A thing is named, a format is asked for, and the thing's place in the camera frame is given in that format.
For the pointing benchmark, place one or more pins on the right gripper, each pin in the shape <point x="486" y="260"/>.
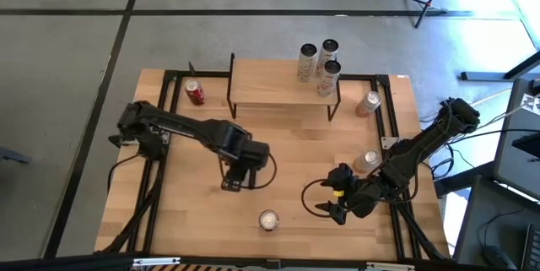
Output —
<point x="363" y="199"/>

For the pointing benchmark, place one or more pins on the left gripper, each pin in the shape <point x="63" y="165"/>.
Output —
<point x="251" y="157"/>

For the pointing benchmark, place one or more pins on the pink Spindrift can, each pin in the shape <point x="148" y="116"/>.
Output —
<point x="366" y="161"/>
<point x="368" y="103"/>

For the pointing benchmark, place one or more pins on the red Coca-Cola can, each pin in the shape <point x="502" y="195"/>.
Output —
<point x="268" y="220"/>
<point x="194" y="92"/>

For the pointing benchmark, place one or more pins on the slim white can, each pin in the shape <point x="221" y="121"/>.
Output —
<point x="306" y="62"/>
<point x="327" y="55"/>
<point x="329" y="79"/>

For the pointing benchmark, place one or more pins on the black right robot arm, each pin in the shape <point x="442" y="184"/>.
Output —
<point x="422" y="144"/>

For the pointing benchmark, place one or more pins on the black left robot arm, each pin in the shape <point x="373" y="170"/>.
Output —
<point x="185" y="125"/>

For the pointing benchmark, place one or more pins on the wooden shelf with black legs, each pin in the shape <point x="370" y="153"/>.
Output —
<point x="266" y="83"/>

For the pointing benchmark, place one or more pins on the grey desk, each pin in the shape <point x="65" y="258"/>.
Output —
<point x="493" y="224"/>
<point x="519" y="169"/>

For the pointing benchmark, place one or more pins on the black computer mouse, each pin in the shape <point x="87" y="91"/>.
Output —
<point x="495" y="257"/>

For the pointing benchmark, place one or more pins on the black front crossbar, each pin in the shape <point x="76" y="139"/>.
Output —
<point x="84" y="262"/>

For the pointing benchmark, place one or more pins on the black desk monitor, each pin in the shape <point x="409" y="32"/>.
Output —
<point x="527" y="144"/>

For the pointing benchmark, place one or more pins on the black desk foot bar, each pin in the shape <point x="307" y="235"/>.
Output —
<point x="498" y="74"/>

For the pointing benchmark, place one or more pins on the black keyboard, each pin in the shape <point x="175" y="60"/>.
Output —
<point x="533" y="247"/>

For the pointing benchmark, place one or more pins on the white fiducial marker tag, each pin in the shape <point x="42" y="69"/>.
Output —
<point x="532" y="103"/>

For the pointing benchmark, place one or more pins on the grey furniture leg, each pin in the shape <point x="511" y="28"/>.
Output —
<point x="12" y="155"/>

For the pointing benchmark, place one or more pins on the silver mounting bracket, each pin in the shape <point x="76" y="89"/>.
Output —
<point x="390" y="142"/>

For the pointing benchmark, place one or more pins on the black aluminium table frame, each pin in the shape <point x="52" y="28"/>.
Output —
<point x="202" y="74"/>

